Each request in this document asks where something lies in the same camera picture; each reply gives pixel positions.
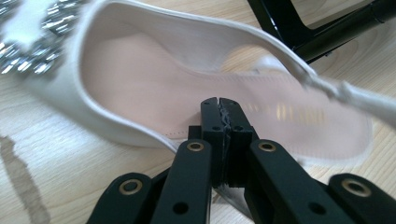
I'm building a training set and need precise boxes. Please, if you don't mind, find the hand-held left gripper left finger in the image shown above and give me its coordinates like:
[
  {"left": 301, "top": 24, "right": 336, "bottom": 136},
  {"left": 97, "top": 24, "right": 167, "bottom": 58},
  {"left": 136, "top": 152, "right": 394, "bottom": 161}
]
[{"left": 188, "top": 96, "right": 226, "bottom": 188}]

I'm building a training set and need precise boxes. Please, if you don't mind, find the red and black shoe rack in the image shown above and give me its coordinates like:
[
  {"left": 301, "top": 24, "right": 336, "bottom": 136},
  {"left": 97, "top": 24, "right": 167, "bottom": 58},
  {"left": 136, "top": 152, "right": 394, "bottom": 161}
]
[{"left": 247, "top": 0, "right": 396, "bottom": 64}]

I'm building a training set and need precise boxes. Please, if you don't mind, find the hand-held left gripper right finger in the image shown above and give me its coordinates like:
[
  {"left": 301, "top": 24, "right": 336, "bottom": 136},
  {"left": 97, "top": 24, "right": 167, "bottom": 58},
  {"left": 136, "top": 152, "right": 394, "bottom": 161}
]
[{"left": 219, "top": 97, "right": 260, "bottom": 189}]

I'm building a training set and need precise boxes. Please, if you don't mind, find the white heeled slingback shoe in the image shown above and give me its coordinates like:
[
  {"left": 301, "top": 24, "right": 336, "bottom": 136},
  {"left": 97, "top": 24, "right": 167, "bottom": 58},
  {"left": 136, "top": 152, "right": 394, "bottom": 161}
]
[{"left": 0, "top": 0, "right": 396, "bottom": 220}]

